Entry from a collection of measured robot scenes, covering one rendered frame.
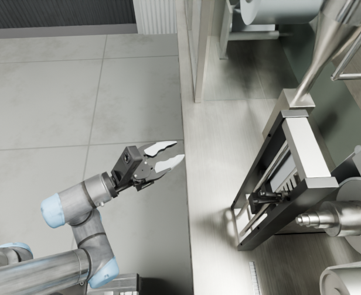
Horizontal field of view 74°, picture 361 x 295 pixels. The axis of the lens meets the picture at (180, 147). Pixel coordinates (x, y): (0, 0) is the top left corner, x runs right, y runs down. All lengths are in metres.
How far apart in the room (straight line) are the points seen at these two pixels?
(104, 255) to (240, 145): 0.71
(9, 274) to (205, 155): 0.75
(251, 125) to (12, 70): 2.79
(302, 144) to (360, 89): 0.64
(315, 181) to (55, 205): 0.53
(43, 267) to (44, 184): 1.67
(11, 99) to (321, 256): 2.85
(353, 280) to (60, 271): 0.60
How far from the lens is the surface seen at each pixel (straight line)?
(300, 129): 0.49
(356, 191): 0.57
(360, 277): 0.68
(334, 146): 1.19
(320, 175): 0.45
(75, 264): 0.63
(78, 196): 0.62
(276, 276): 0.94
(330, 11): 0.74
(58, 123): 2.56
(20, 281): 0.58
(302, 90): 0.92
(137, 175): 0.61
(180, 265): 1.80
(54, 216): 0.64
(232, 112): 1.21
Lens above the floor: 1.79
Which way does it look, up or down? 57 degrees down
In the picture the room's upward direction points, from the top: straight up
